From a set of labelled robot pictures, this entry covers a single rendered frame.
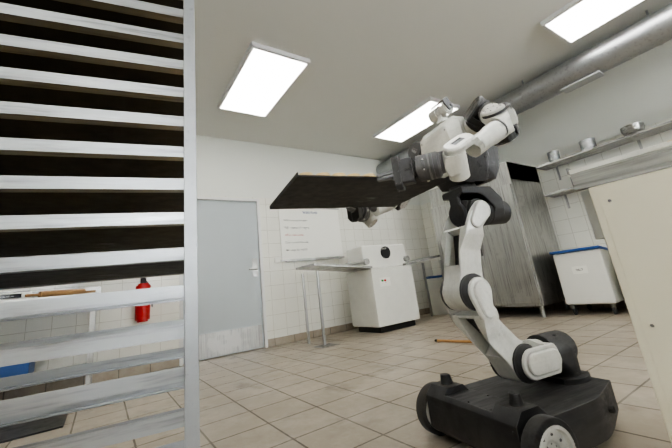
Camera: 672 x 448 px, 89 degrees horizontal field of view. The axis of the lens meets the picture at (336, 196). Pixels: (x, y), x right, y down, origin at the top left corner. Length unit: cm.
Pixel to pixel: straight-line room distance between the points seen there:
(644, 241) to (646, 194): 12
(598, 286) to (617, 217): 392
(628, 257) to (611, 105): 475
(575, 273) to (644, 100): 228
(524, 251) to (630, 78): 254
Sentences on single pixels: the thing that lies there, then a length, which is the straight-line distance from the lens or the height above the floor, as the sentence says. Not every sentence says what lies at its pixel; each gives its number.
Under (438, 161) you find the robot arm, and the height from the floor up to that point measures 99.
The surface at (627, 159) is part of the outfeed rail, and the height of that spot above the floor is 88.
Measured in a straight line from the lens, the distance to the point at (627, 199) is 114.
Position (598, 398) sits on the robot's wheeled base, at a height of 16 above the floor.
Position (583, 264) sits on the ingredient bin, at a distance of 506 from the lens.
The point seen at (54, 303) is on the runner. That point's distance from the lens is 95.
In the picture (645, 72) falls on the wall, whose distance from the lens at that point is 581.
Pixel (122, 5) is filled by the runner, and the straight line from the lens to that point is 125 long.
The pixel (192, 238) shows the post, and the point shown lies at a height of 81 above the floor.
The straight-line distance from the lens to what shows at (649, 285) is 114.
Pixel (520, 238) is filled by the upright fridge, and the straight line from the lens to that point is 505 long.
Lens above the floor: 66
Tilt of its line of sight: 15 degrees up
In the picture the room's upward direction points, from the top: 7 degrees counter-clockwise
